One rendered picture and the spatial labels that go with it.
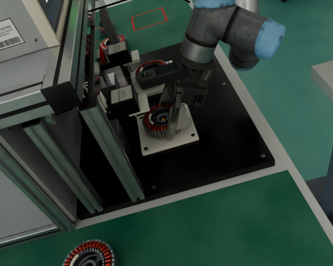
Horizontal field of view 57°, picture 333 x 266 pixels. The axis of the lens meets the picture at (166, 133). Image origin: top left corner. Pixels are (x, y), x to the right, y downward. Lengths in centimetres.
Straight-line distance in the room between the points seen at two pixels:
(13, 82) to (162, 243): 41
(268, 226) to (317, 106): 143
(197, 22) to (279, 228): 44
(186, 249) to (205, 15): 47
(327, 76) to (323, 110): 101
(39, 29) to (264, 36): 41
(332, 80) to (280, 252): 53
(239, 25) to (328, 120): 136
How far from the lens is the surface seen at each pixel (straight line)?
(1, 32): 61
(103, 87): 99
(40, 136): 58
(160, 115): 82
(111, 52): 94
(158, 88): 96
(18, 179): 64
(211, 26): 66
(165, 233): 68
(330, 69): 102
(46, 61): 56
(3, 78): 58
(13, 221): 77
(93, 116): 54
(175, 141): 78
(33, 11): 58
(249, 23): 65
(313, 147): 178
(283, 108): 199
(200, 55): 68
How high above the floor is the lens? 134
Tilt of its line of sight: 43 degrees down
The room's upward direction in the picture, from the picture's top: 19 degrees counter-clockwise
